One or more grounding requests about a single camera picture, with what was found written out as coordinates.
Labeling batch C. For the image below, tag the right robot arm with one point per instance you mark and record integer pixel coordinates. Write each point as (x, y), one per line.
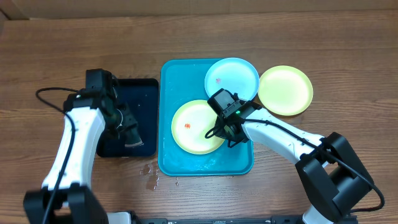
(333, 176)

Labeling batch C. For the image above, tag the green plate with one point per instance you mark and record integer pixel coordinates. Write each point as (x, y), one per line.
(189, 125)
(285, 90)

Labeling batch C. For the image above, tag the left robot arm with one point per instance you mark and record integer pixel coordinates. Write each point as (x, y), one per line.
(90, 114)

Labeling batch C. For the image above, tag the teal plastic tray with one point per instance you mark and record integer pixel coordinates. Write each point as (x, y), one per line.
(183, 81)

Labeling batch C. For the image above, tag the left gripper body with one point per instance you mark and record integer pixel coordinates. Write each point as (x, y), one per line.
(129, 120)

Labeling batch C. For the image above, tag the light blue plate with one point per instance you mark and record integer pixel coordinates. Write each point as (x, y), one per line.
(235, 75)

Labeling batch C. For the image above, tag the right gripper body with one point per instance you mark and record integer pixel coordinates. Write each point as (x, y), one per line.
(223, 131)

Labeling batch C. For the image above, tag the black plastic tray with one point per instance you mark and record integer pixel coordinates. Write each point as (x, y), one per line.
(142, 97)

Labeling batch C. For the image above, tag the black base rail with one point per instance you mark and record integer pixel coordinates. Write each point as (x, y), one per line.
(287, 219)

